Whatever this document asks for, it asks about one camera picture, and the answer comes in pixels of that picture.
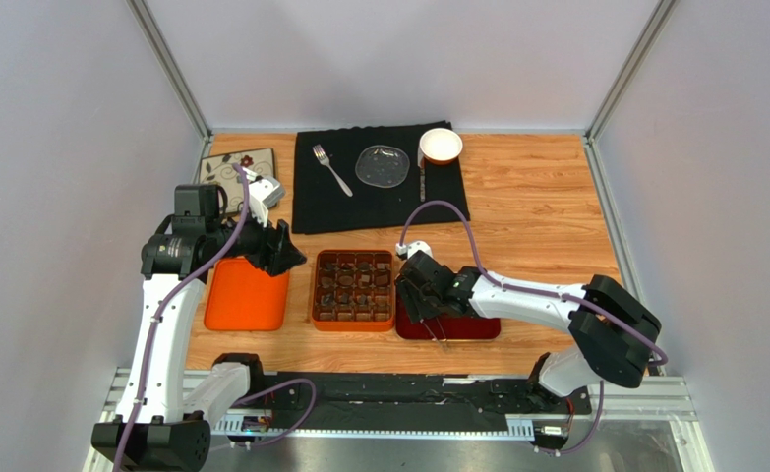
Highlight floral square plate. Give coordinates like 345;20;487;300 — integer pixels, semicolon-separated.
199;147;276;185

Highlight clear glass plate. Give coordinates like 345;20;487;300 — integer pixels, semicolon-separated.
355;145;411;189

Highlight red lacquer tray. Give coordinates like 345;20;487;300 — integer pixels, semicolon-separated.
394;296;502;341

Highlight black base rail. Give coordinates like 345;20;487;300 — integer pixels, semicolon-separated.
214;372;595;438

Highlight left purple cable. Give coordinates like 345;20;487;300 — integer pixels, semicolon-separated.
110;163;318;472

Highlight orange tin lid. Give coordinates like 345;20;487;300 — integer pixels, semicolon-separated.
204;258;290;331

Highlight black cloth mat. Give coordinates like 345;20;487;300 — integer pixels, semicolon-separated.
291;121;452;235

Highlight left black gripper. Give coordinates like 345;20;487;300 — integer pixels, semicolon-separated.
207;202;306;277

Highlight silver fork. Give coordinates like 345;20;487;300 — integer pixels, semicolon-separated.
312;145;354;197

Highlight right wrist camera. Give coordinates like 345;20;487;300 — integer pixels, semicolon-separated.
395;240;433;261

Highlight white orange bowl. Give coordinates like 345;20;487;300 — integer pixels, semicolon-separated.
418;128;463;165

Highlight orange chocolate box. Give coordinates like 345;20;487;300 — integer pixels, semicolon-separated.
310;249;395;332

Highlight dark handled knife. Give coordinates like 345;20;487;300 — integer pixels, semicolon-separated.
419;164;427;203

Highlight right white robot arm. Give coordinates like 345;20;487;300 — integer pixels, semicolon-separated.
394;250;665;397

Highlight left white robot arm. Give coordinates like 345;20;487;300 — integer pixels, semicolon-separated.
91;178;306;471

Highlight pink handled metal tongs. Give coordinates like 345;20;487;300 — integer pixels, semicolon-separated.
420;320;448;349

